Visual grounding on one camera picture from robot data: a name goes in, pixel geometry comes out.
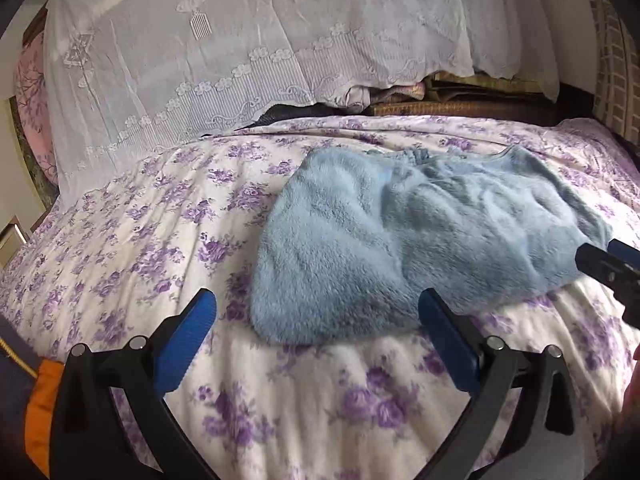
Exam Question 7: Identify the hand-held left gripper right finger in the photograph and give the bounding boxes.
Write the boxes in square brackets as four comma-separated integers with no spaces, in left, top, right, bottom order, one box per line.
[415,287,583,480]

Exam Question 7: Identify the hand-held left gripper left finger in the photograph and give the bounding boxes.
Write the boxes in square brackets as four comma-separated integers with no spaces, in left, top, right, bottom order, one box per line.
[50,287,218,480]

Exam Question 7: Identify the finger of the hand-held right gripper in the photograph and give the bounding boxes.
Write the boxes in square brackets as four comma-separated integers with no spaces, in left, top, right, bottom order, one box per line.
[575,239,640,331]

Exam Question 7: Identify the light blue fleece garment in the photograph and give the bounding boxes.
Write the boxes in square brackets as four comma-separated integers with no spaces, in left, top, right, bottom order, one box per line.
[250,145,613,346]

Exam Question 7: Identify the purple floral bedsheet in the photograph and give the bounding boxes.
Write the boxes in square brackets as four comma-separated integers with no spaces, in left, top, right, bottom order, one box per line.
[0,115,640,480]

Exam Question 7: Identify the navy and orange jacket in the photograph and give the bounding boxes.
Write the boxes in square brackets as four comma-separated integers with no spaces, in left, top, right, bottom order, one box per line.
[0,315,66,480]

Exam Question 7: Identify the wooden drawer unit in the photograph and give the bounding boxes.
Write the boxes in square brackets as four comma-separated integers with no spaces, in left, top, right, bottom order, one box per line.
[0,215,26,268]

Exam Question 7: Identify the pink folded cloth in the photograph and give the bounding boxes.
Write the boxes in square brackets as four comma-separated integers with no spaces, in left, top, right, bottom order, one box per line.
[345,82,426,111]

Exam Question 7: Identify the pink floral pillow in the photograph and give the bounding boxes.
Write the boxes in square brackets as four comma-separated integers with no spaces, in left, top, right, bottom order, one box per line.
[14,30,61,186]

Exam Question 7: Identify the white lace cloth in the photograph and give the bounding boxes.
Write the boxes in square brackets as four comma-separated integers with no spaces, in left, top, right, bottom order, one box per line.
[44,0,561,196]

